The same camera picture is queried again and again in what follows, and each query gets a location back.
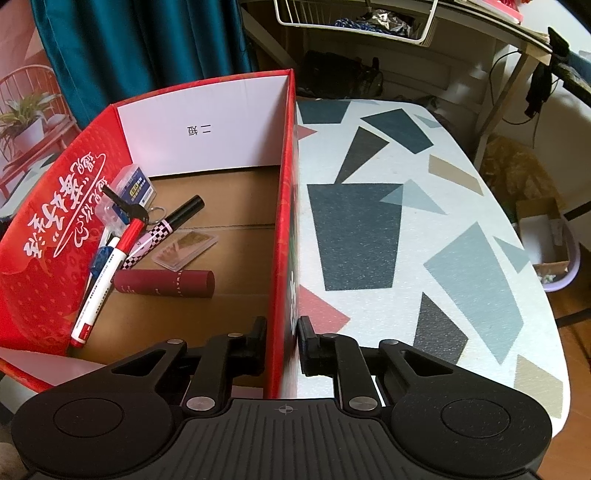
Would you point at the silver foil wrapper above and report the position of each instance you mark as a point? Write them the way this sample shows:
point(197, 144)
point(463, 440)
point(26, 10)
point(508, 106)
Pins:
point(388, 21)

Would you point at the geometric patterned table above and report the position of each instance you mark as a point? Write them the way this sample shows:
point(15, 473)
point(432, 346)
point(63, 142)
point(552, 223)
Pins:
point(415, 230)

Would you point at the black side table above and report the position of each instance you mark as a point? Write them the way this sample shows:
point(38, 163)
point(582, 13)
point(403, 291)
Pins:
point(577, 78)

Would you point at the yellow plastic bag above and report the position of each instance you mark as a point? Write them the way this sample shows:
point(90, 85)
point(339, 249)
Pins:
point(517, 170)

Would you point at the pink box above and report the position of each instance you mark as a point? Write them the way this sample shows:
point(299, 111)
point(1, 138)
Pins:
point(501, 14)

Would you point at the red cardboard box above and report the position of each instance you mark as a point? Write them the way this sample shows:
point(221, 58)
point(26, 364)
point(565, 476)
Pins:
point(207, 129)

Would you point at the red printed wall backdrop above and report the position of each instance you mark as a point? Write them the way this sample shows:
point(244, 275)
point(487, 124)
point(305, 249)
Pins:
point(27, 92)

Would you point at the clear plastic box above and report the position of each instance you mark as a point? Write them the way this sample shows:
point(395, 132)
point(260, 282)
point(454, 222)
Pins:
point(134, 184)

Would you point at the purple plastic basin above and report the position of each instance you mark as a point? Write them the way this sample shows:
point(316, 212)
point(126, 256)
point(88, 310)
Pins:
point(572, 267)

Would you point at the small brown cardboard box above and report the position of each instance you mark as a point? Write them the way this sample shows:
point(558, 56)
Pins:
point(540, 230)

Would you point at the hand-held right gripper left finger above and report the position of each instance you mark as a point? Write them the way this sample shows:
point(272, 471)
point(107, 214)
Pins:
point(256, 348)

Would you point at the white desk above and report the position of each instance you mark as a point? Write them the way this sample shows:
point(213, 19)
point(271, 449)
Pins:
point(461, 60)

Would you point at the black bag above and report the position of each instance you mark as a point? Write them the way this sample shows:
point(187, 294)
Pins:
point(337, 76)

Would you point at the maroon cylindrical tube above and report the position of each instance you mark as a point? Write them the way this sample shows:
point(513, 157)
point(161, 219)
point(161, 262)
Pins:
point(166, 282)

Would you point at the checkered mascara tube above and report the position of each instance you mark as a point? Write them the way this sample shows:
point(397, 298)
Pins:
point(184, 212)

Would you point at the teal curtain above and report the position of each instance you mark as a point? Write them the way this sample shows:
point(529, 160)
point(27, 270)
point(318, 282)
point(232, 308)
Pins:
point(138, 46)

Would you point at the white marker with red cap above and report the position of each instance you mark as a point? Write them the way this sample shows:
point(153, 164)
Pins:
point(104, 286)

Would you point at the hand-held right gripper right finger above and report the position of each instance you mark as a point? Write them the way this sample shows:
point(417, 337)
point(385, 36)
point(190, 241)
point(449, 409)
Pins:
point(304, 344)

